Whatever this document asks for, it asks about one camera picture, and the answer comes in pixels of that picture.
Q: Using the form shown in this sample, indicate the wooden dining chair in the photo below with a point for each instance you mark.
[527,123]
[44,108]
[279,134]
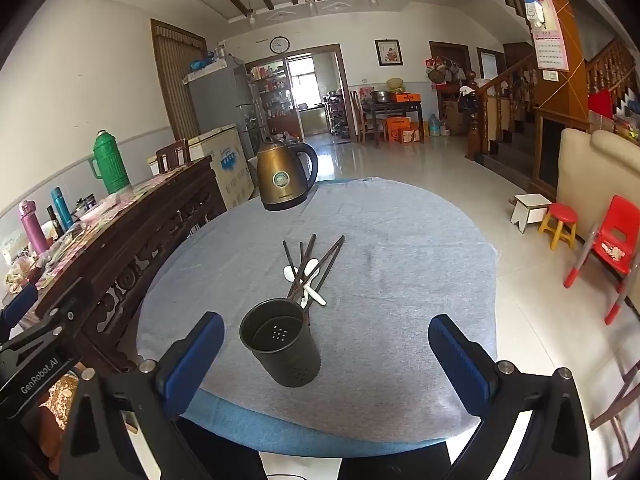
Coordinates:
[361,115]

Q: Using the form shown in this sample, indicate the blue table cover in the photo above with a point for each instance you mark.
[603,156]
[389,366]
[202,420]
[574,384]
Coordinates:
[250,425]

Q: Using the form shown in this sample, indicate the cream sofa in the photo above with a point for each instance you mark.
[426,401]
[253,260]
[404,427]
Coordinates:
[595,180]

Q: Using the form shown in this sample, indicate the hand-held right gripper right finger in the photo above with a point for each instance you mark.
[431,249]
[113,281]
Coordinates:
[452,365]

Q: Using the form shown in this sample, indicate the dark glass bottle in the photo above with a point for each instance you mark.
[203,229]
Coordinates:
[54,222]

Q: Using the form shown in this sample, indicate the grey tablecloth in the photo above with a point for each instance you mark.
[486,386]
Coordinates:
[400,285]

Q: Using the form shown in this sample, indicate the red cloth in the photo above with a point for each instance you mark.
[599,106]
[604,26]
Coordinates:
[600,104]

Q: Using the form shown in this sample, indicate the wooden folding chair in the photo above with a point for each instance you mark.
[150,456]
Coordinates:
[615,410]

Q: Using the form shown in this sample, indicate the carved wooden sideboard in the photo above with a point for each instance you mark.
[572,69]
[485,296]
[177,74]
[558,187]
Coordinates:
[150,240]

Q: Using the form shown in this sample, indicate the teal water bottle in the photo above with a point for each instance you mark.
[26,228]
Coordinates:
[61,207]

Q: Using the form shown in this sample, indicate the wooden stair railing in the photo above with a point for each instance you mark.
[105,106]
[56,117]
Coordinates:
[482,110]

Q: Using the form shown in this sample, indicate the green thermos jug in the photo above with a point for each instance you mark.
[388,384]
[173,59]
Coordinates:
[112,165]

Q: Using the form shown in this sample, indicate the brown curtained door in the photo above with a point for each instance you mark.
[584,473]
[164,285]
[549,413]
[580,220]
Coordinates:
[177,85]

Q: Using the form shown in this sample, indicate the red plastic chair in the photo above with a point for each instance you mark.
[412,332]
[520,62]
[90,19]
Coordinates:
[620,230]

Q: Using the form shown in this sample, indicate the dark wooden side table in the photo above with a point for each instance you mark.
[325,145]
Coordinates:
[392,106]

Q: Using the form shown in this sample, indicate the pink water bottle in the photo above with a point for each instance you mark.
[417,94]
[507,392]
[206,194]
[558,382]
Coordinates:
[32,230]

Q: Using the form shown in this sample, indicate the person's dark trousers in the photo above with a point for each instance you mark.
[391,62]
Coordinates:
[235,460]

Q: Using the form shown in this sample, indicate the wooden landing railing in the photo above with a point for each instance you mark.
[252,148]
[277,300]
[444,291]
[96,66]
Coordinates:
[612,65]

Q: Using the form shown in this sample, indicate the metal kitchen rack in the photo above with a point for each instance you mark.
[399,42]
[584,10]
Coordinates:
[337,115]

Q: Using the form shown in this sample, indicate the person's left forearm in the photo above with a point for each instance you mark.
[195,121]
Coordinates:
[50,425]

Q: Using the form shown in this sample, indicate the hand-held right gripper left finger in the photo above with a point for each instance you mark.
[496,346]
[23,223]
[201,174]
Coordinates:
[192,365]

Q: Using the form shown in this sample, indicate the grey refrigerator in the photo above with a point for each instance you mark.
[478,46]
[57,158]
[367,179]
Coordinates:
[215,100]

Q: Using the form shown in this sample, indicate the orange printed box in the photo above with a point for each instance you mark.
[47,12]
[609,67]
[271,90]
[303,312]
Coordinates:
[414,136]

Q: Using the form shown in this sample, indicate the clear water jug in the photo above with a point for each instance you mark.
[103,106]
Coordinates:
[435,125]

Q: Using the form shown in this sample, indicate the yellow stool with red seat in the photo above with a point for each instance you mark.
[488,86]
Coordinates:
[562,212]

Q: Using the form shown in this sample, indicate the cardboard box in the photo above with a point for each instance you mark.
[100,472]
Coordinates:
[455,120]

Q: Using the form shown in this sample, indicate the framed wall picture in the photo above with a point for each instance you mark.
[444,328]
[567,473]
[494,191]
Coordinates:
[388,52]

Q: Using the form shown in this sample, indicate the tall orange box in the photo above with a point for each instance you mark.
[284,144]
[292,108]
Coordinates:
[397,127]

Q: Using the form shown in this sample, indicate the metal bowl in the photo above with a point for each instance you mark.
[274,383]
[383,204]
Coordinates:
[380,96]

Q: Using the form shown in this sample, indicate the scattered papers and packets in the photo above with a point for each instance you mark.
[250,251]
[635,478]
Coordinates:
[100,210]

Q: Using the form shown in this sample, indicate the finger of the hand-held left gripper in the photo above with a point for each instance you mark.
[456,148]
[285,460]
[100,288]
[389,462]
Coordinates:
[17,305]
[70,302]

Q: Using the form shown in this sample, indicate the dark metal utensil holder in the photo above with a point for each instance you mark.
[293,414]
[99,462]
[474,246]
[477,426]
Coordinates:
[290,355]

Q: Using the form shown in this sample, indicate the round wall clock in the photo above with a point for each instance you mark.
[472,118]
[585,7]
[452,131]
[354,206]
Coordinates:
[280,45]

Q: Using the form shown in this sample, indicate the woven basket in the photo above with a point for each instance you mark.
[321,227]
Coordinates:
[396,85]

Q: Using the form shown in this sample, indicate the bronze electric kettle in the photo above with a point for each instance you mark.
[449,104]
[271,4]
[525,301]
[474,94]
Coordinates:
[280,180]

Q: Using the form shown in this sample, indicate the hanging bags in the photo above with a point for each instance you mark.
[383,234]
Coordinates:
[442,75]

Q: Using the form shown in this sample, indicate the pink wall calendar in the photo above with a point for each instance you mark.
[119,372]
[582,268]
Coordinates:
[550,50]

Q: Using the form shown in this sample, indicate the shelf of bottles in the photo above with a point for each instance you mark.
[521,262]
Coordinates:
[272,90]

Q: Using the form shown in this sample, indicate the flat orange box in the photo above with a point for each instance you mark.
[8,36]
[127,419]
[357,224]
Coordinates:
[405,97]

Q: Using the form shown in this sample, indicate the white chest freezer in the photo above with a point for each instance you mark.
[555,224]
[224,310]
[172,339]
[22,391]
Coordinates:
[230,160]

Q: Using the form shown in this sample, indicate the small white stool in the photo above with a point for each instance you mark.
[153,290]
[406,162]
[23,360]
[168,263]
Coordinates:
[532,202]

